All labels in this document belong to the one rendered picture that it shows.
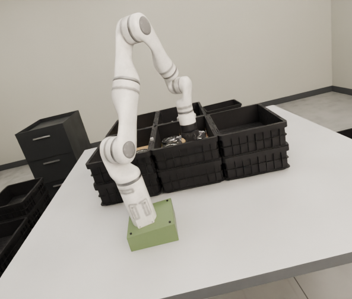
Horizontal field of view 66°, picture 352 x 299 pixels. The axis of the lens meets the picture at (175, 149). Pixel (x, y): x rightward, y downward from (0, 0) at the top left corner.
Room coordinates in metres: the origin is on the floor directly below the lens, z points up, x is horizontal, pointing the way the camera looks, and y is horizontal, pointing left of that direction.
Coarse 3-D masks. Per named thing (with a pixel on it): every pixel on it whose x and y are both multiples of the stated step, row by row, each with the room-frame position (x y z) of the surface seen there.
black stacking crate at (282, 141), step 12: (252, 108) 1.46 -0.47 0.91; (216, 120) 1.47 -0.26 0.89; (228, 120) 1.47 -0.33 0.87; (240, 120) 1.47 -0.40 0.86; (252, 120) 1.46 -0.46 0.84; (264, 120) 1.36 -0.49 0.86; (276, 120) 1.18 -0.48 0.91; (228, 132) 1.40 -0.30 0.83; (264, 132) 1.09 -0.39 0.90; (276, 132) 1.09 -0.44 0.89; (228, 144) 1.10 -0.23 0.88; (240, 144) 1.09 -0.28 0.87; (252, 144) 1.10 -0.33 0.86; (264, 144) 1.09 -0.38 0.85; (276, 144) 1.09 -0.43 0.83; (228, 156) 1.10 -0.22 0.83
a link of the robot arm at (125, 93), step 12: (120, 84) 0.90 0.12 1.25; (132, 84) 0.91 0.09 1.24; (120, 96) 0.89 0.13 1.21; (132, 96) 0.90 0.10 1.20; (120, 108) 0.87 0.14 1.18; (132, 108) 0.88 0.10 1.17; (120, 120) 0.85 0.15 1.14; (132, 120) 0.87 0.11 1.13; (120, 132) 0.83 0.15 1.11; (132, 132) 0.85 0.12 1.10; (120, 144) 0.81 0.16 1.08; (132, 144) 0.84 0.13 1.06; (120, 156) 0.80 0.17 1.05; (132, 156) 0.83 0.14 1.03
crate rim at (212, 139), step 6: (156, 126) 1.49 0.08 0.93; (210, 126) 1.25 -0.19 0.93; (156, 132) 1.37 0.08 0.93; (204, 138) 1.11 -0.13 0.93; (210, 138) 1.10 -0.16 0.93; (216, 138) 1.10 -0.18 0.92; (180, 144) 1.10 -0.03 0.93; (186, 144) 1.10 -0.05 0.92; (192, 144) 1.10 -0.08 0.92; (198, 144) 1.10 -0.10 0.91; (204, 144) 1.10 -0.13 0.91; (156, 150) 1.11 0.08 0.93; (162, 150) 1.11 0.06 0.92; (168, 150) 1.11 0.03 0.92; (174, 150) 1.11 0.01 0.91
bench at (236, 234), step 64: (320, 128) 1.46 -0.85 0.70; (64, 192) 1.41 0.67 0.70; (192, 192) 1.08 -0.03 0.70; (256, 192) 0.96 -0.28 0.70; (320, 192) 0.86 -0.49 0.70; (64, 256) 0.84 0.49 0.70; (128, 256) 0.76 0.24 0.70; (192, 256) 0.69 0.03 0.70; (256, 256) 0.63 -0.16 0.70; (320, 256) 0.58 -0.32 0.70
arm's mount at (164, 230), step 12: (156, 204) 0.94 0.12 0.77; (168, 204) 0.91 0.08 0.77; (168, 216) 0.83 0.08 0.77; (132, 228) 0.82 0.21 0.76; (144, 228) 0.80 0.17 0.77; (156, 228) 0.78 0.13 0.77; (168, 228) 0.78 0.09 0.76; (132, 240) 0.78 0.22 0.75; (144, 240) 0.78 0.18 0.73; (156, 240) 0.78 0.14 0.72; (168, 240) 0.78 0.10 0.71
